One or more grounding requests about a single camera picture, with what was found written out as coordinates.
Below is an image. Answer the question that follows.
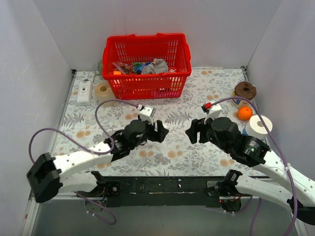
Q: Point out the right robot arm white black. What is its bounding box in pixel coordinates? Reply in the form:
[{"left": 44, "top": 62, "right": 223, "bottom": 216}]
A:
[{"left": 186, "top": 117, "right": 315, "bottom": 225}]

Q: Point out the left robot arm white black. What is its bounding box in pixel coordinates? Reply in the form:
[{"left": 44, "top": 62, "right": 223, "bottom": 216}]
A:
[{"left": 27, "top": 119, "right": 169, "bottom": 203}]

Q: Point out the orange fruit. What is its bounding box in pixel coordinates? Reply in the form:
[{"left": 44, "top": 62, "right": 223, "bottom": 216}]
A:
[{"left": 237, "top": 106, "right": 253, "bottom": 121}]

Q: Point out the white toilet paper roll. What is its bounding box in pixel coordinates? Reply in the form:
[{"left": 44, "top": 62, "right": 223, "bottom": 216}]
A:
[{"left": 243, "top": 115, "right": 268, "bottom": 140}]

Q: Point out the floral table cloth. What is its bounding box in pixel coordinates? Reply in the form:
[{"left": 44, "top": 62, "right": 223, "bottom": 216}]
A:
[{"left": 61, "top": 68, "right": 260, "bottom": 177}]

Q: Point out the brown lidded jar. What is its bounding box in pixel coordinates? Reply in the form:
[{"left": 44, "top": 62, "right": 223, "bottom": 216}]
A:
[{"left": 230, "top": 81, "right": 257, "bottom": 109}]

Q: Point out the beige tape roll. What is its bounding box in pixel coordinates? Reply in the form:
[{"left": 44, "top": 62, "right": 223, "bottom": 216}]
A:
[{"left": 94, "top": 81, "right": 116, "bottom": 107}]

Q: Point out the red plastic shopping basket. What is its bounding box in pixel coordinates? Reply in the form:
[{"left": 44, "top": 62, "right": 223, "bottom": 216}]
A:
[{"left": 102, "top": 33, "right": 192, "bottom": 100}]

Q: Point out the crumpled grey bag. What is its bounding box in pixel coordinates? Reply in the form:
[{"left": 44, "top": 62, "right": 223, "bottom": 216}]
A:
[{"left": 141, "top": 59, "right": 169, "bottom": 75}]

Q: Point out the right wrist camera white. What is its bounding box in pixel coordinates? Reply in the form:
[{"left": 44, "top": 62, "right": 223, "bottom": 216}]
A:
[{"left": 201, "top": 100, "right": 222, "bottom": 124}]

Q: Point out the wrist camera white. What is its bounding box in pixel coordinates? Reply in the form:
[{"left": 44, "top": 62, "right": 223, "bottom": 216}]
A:
[
  {"left": 136, "top": 104, "right": 156, "bottom": 125},
  {"left": 201, "top": 100, "right": 222, "bottom": 124}
]

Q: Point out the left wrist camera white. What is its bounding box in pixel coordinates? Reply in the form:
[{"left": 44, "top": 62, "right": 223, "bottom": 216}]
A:
[{"left": 136, "top": 104, "right": 156, "bottom": 125}]

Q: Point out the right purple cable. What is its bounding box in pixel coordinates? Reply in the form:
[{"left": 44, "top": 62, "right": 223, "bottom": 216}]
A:
[{"left": 211, "top": 96, "right": 298, "bottom": 236}]

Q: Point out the purple cable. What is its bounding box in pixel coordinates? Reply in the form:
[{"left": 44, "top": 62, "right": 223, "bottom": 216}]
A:
[
  {"left": 29, "top": 99, "right": 143, "bottom": 226},
  {"left": 211, "top": 96, "right": 298, "bottom": 236}
]

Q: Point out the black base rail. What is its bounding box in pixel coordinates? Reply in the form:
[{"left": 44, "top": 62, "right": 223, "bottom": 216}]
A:
[{"left": 76, "top": 176, "right": 247, "bottom": 207}]

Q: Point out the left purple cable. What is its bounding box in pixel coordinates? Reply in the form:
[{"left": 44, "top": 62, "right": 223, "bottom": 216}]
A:
[{"left": 29, "top": 99, "right": 143, "bottom": 226}]

